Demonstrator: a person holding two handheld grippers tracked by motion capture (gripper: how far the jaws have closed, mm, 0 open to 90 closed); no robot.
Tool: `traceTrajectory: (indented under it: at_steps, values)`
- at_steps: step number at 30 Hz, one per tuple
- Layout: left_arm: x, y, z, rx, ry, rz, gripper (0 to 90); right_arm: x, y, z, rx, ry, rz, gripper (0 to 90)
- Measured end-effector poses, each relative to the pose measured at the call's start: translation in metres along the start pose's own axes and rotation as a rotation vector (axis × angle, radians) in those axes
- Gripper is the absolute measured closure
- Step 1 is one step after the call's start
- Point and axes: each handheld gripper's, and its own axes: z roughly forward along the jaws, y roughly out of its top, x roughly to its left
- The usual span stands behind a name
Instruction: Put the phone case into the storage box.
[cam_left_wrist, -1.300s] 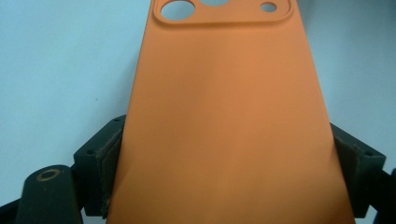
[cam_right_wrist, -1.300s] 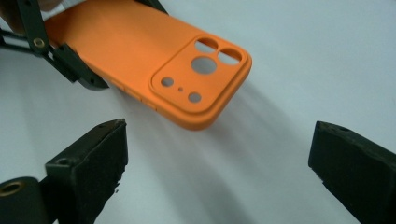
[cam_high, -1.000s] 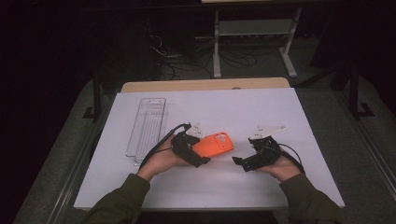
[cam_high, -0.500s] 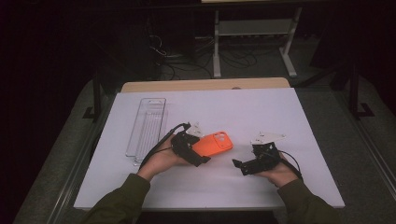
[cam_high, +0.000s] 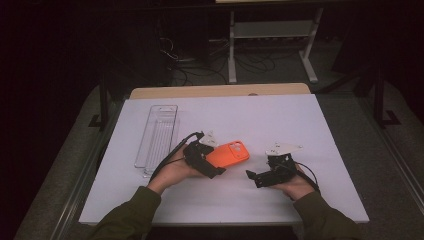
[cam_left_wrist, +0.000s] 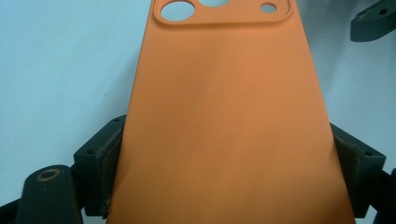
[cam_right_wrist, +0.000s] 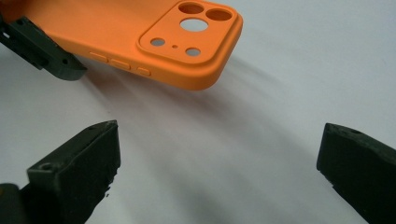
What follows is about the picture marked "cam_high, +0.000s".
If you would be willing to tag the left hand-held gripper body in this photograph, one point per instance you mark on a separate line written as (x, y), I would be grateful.
(195, 156)

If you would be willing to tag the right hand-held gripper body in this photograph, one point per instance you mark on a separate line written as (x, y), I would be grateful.
(280, 171)

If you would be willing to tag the orange phone case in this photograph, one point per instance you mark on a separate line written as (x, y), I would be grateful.
(230, 155)

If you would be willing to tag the clear plastic tray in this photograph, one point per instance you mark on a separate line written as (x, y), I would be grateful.
(160, 133)

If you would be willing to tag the person's right hand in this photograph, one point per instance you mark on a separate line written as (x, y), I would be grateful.
(298, 186)

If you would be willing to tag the person's left hand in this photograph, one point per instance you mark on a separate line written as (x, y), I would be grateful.
(173, 173)

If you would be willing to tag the wooden table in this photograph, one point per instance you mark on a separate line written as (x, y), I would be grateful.
(216, 90)

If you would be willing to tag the black metal stand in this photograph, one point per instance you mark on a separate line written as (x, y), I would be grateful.
(378, 96)
(104, 100)

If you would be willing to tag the grey metal floor rail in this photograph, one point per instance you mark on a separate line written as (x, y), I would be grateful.
(78, 193)
(396, 160)

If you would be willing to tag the white metal desk frame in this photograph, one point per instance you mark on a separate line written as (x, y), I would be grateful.
(273, 29)

